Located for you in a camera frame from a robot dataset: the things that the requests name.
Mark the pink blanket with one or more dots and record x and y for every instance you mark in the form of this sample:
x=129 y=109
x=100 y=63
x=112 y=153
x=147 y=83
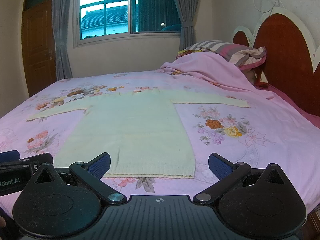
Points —
x=216 y=70

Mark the pink floral bed sheet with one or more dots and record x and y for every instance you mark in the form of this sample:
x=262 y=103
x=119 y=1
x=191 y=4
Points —
x=266 y=131

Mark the pale yellow knit sweater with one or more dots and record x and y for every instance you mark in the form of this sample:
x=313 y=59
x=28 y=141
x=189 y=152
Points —
x=142 y=132

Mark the grey right curtain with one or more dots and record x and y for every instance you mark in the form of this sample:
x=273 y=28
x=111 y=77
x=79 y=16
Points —
x=186 y=10

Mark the red heart-shaped headboard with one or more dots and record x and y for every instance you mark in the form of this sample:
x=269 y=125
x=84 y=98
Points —
x=292 y=61

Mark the white framed window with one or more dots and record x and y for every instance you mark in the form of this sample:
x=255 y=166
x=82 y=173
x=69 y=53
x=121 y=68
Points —
x=97 y=20

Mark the grey left curtain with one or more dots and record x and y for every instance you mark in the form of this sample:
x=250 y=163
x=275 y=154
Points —
x=60 y=16

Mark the grey curtain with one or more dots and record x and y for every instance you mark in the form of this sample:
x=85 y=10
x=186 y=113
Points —
x=186 y=10
x=60 y=16

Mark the person's left hand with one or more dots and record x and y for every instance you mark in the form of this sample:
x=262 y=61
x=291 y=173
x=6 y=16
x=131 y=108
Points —
x=2 y=222

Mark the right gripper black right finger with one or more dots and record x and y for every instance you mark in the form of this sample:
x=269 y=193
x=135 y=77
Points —
x=253 y=203

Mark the brown wooden door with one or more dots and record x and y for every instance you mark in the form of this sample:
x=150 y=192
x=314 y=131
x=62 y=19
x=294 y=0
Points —
x=38 y=47

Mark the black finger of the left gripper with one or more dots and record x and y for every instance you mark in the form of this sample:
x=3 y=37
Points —
x=9 y=156
x=37 y=159

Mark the striped pink grey pillow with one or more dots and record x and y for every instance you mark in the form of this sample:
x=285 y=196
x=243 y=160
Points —
x=240 y=55

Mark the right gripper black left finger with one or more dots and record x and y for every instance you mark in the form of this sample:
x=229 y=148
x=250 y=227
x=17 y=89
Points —
x=69 y=202

